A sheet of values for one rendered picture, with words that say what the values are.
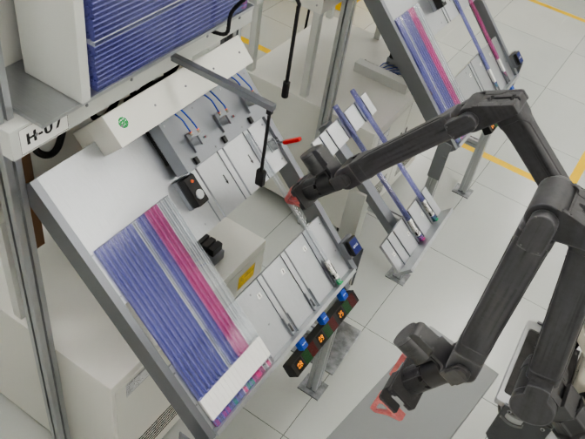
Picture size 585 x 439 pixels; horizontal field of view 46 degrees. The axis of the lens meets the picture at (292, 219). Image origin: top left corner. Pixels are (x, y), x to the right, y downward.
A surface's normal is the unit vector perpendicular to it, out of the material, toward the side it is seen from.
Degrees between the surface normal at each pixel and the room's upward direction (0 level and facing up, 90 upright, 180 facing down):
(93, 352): 0
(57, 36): 90
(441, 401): 0
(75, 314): 0
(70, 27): 90
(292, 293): 45
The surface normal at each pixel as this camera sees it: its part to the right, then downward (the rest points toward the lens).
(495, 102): -0.29, -0.83
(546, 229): -0.50, 0.55
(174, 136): 0.68, -0.18
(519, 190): 0.14, -0.71
